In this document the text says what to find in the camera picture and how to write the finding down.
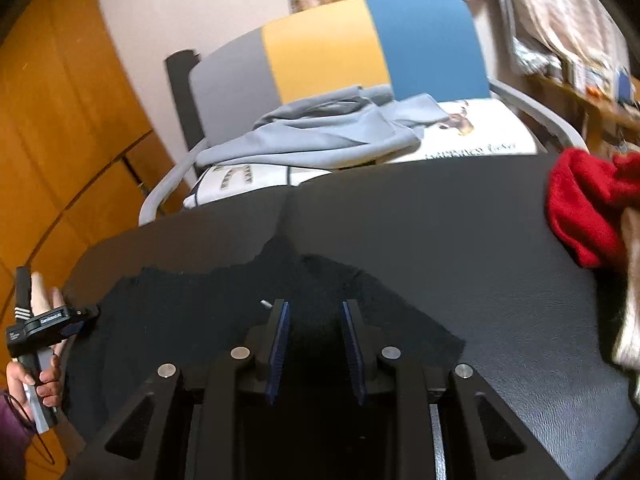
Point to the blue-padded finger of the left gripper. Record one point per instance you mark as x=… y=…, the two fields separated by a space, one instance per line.
x=77 y=319

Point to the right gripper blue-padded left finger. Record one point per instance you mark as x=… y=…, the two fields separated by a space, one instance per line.
x=180 y=427

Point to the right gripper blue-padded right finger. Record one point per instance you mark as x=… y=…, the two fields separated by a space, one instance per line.
x=439 y=418

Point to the black knit sweater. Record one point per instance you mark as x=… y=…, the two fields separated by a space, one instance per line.
x=157 y=317

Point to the person's left hand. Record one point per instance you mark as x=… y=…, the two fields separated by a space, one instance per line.
x=50 y=389

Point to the red and cream knit sweater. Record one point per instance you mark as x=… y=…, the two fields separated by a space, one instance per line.
x=592 y=207

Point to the white printed cushion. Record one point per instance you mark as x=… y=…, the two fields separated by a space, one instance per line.
x=477 y=127

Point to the light grey hoodie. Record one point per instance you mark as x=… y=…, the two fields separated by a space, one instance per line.
x=334 y=130

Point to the wooden side table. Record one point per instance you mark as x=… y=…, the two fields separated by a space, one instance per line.
x=606 y=127

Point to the grey yellow blue chair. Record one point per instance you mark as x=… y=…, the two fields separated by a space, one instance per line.
x=410 y=47

